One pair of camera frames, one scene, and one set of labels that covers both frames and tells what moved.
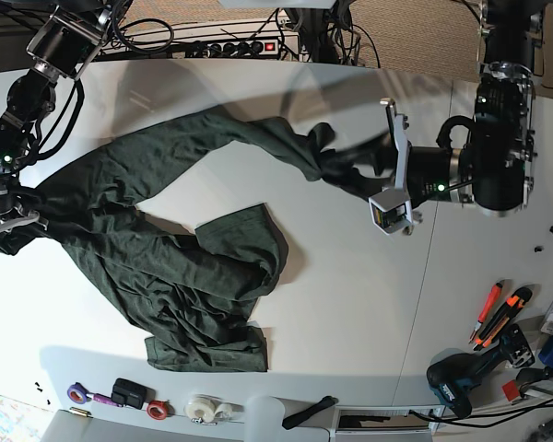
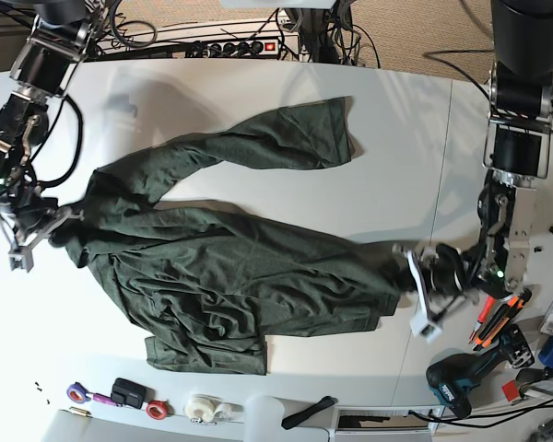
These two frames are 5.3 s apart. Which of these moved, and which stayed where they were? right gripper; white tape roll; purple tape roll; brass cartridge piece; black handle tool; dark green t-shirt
Moved: right gripper; dark green t-shirt
Stayed: white tape roll; black handle tool; brass cartridge piece; purple tape roll
